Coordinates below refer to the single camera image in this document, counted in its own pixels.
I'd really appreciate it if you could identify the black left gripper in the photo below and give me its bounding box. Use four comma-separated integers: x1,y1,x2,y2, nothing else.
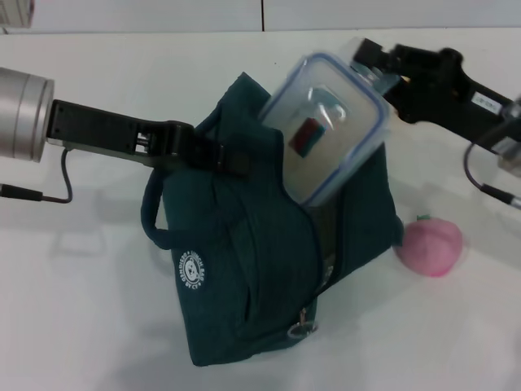
46,99,250,176

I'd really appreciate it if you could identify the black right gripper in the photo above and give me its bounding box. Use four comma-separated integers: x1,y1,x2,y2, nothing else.
352,38,518,142

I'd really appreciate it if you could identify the dark teal lunch bag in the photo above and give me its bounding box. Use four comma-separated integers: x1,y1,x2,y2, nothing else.
140,71,404,367

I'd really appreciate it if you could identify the pink toy peach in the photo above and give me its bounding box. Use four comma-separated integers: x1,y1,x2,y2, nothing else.
396,213,464,279

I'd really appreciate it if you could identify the white panel cabinet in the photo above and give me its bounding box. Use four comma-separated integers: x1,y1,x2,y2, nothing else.
0,0,521,34

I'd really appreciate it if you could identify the dark right gripper cable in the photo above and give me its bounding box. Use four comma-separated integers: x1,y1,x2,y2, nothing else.
463,121,521,211

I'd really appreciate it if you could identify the dark gripper cable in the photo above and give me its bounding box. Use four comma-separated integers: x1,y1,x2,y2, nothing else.
0,148,74,204
463,121,521,211

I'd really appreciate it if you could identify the dark left gripper cable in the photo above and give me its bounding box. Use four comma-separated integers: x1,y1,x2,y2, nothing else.
0,148,74,204

